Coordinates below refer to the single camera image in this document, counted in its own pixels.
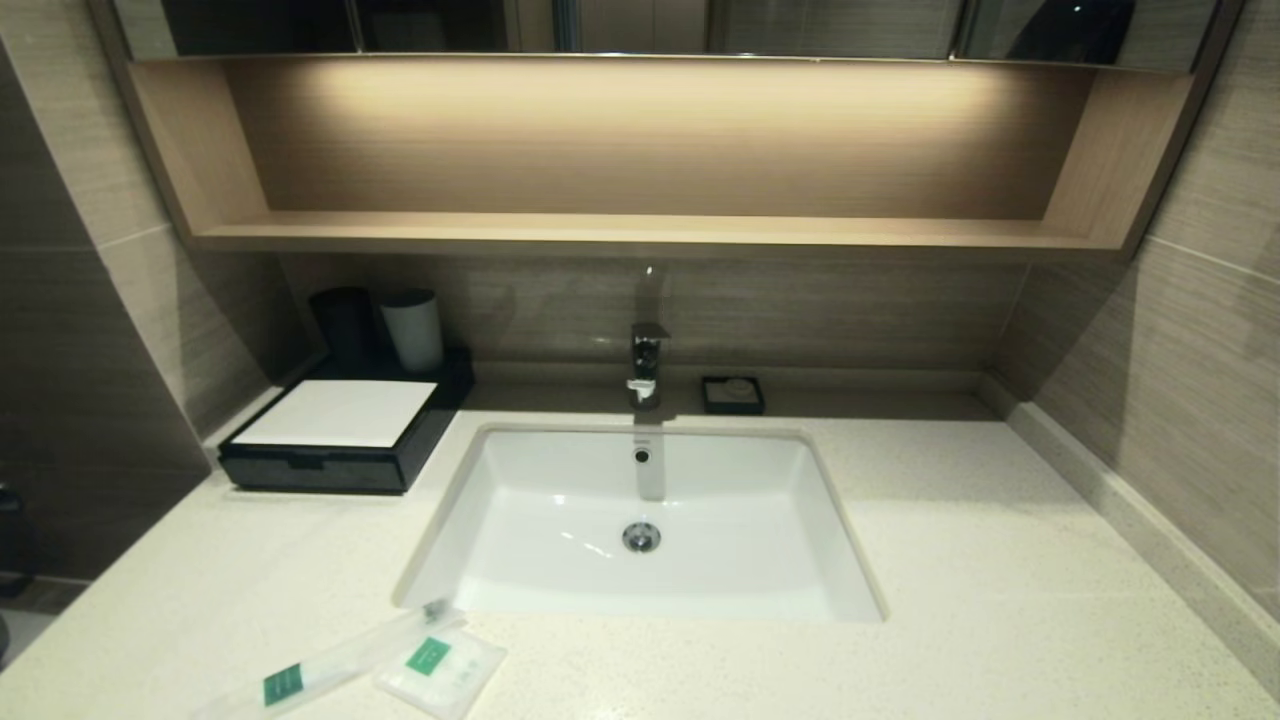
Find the black drawer of amenity box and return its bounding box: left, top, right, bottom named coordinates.
left=219, top=446, right=407, bottom=496

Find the black amenity box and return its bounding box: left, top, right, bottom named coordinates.
left=218, top=345, right=477, bottom=497

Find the chrome faucet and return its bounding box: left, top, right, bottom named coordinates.
left=627, top=321, right=672, bottom=411

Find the black soap dish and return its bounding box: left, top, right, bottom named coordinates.
left=701, top=375, right=767, bottom=416

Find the white ceramic sink basin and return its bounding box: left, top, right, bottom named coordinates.
left=393, top=423, right=889, bottom=625

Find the white cup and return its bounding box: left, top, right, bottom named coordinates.
left=378, top=290, right=445, bottom=375

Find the black cup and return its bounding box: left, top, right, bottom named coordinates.
left=308, top=287, right=382, bottom=367

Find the white card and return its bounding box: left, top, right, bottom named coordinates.
left=232, top=379, right=439, bottom=449

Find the square clear packet green label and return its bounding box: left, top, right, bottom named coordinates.
left=373, top=628, right=508, bottom=720

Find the long clear toothbrush packet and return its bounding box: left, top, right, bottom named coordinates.
left=195, top=600, right=467, bottom=720

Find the light wooden wall shelf niche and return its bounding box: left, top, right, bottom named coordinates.
left=88, top=52, right=1246, bottom=263

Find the mirrored wall cabinet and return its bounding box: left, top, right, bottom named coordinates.
left=108, top=0, right=1223, bottom=71

